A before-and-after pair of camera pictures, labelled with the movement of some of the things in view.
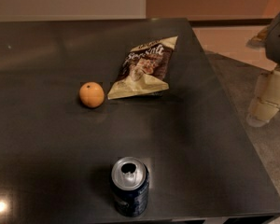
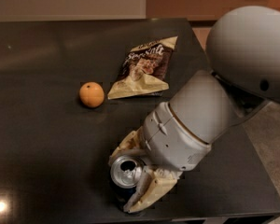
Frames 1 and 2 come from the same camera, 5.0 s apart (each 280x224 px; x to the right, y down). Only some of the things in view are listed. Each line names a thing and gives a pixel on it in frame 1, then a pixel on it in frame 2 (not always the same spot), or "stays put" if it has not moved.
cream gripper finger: [272, 93] to [168, 143]
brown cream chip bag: [145, 70] stays put
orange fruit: [91, 94] stays put
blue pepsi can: [130, 177] stays put
